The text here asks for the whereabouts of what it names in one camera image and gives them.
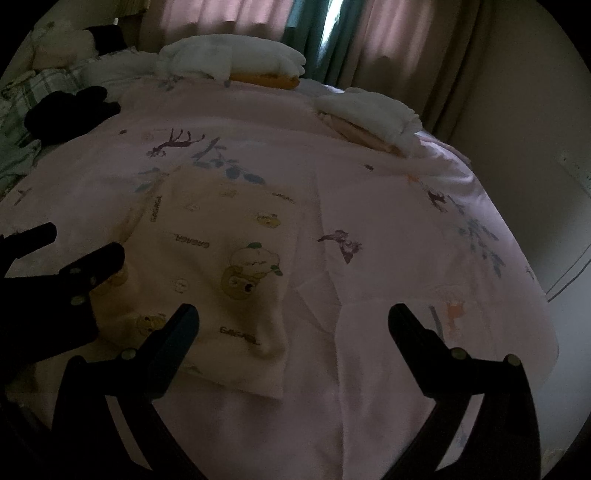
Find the cream pillow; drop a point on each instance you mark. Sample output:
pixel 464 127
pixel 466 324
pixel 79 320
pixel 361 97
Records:
pixel 60 46

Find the pink printed blanket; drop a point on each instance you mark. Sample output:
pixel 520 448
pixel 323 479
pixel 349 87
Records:
pixel 369 277

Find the white folded clothes stack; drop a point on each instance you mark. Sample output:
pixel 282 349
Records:
pixel 231 53
pixel 374 108

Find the cream printed small garment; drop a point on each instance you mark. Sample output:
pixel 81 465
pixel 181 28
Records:
pixel 221 277

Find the green plaid cloth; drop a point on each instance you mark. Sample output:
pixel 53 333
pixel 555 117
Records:
pixel 27 101

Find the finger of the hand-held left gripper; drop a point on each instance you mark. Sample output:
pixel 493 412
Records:
pixel 32 240
pixel 99 265

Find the green curtain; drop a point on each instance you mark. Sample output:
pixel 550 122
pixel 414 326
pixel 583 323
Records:
pixel 314 32

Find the white bedding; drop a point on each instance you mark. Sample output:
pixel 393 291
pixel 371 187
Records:
pixel 120 74

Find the small black cloth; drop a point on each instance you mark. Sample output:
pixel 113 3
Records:
pixel 108 39

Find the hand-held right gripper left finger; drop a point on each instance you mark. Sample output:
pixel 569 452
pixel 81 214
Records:
pixel 180 337

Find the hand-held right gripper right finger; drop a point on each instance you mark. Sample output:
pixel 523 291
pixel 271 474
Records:
pixel 408 332

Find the orange pillow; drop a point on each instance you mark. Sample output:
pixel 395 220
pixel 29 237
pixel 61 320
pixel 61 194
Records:
pixel 272 81

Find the pink curtain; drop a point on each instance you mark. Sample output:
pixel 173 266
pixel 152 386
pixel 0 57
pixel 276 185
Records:
pixel 217 18
pixel 415 46

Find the pink folded cloth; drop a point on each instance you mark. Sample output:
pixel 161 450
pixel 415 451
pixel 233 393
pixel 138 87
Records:
pixel 355 131

